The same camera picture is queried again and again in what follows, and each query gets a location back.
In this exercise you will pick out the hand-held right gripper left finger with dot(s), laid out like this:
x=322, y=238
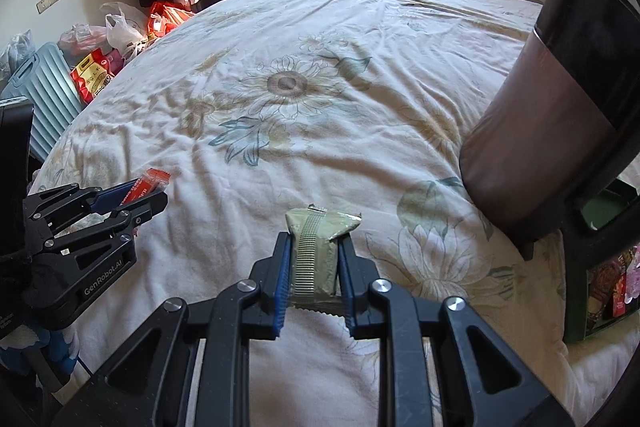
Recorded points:
x=282, y=277

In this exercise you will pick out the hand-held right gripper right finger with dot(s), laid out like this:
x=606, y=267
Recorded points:
x=345, y=279

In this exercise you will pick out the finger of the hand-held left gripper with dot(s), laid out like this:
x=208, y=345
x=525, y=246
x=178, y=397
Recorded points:
x=112, y=197
x=125, y=219

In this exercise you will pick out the green foil snack packet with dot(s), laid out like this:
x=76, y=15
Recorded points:
x=315, y=257

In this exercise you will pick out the red brown candy bar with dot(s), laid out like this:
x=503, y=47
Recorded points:
x=150, y=181

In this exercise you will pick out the dark green storage bin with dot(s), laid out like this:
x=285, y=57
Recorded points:
x=575, y=257

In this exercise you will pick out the blue white cloth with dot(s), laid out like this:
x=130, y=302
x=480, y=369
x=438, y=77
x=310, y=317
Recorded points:
x=60, y=352

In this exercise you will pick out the light blue suitcase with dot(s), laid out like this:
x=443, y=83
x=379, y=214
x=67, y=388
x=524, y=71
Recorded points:
x=45, y=97

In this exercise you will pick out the red yellow gift bag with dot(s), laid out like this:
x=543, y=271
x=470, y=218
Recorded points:
x=90, y=77

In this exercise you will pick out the pinkish plastic bag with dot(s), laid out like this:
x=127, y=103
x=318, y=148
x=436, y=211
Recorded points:
x=80, y=38

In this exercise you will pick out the white plastic bag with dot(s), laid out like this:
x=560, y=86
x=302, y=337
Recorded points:
x=120, y=32

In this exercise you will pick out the grey plastic bag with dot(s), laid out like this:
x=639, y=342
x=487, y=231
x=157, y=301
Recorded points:
x=15, y=52

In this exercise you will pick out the red plastic bag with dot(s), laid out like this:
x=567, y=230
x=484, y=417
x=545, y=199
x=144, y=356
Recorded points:
x=170, y=17

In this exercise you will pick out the floral bed blanket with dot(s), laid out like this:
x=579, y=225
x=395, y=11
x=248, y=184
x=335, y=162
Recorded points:
x=325, y=32

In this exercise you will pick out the brown black cylindrical appliance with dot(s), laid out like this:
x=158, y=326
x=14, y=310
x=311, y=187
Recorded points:
x=540, y=107

